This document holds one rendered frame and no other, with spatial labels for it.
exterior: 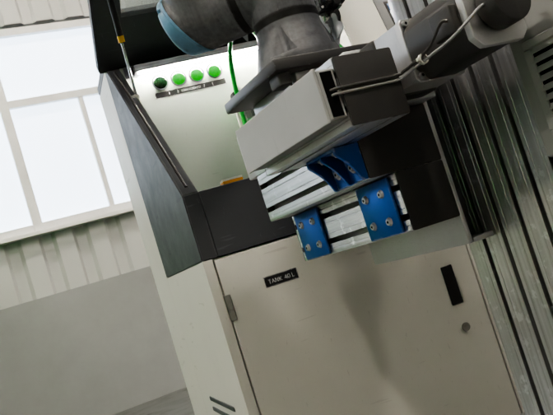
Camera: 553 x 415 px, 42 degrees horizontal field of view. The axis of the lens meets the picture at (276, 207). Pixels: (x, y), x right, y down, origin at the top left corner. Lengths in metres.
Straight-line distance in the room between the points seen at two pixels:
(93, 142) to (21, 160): 0.57
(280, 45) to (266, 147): 0.25
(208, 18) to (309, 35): 0.19
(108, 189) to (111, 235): 0.37
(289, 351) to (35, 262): 4.18
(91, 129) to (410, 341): 4.51
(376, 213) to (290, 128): 0.24
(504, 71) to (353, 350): 0.90
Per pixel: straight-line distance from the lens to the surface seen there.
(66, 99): 6.06
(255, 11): 1.27
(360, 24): 2.31
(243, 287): 1.68
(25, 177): 5.83
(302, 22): 1.24
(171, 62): 2.31
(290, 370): 1.71
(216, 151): 2.28
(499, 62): 1.08
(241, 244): 1.69
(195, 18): 1.30
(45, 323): 5.70
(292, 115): 0.94
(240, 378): 1.68
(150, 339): 5.83
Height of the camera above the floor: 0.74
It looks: 4 degrees up
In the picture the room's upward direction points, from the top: 17 degrees counter-clockwise
